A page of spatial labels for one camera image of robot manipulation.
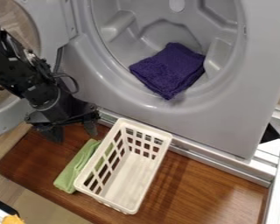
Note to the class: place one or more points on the green cloth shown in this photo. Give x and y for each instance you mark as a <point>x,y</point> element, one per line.
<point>74,169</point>

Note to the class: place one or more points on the washing machine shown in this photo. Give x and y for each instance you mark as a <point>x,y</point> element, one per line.
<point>154,73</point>

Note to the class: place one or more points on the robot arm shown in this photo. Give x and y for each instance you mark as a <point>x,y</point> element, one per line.
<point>13,70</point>

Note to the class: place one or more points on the purple cloth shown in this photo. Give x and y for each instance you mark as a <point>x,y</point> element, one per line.
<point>168,70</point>

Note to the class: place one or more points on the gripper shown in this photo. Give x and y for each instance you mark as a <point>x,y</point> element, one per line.
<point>62,109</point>

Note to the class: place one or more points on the white basket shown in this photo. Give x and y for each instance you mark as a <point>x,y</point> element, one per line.
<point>125,166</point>

